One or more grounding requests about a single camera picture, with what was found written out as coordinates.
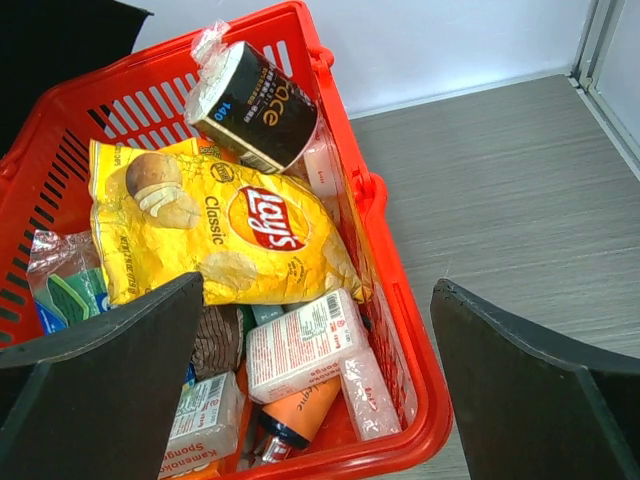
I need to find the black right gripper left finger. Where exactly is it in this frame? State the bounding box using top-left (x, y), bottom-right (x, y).
top-left (1, 273), bottom-right (203, 479)

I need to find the black wrapped toilet paper roll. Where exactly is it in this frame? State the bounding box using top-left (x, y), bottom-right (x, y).
top-left (184, 41), bottom-right (319, 174)

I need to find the black folding umbrella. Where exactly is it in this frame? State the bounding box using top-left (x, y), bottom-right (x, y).
top-left (1, 1), bottom-right (151, 154)

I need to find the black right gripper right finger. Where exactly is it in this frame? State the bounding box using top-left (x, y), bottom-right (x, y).
top-left (430, 279), bottom-right (639, 479)

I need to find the yellow Lays chips bag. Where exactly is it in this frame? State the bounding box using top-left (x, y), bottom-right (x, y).
top-left (89, 141), bottom-right (364, 305)

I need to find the white wrapped sponge pack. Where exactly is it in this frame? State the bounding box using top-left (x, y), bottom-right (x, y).
top-left (246, 288), bottom-right (369, 404)

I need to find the clear green snack bag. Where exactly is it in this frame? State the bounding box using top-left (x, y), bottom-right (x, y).
top-left (26, 230), bottom-right (110, 334)

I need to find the red plastic shopping basket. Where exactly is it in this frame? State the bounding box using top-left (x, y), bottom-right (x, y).
top-left (1, 1), bottom-right (453, 479)

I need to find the orange tube bottle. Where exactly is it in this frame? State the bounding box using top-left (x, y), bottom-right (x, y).
top-left (258, 376), bottom-right (341, 450)

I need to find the clear pink plastic box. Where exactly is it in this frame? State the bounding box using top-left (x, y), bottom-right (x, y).
top-left (340, 347), bottom-right (401, 441)

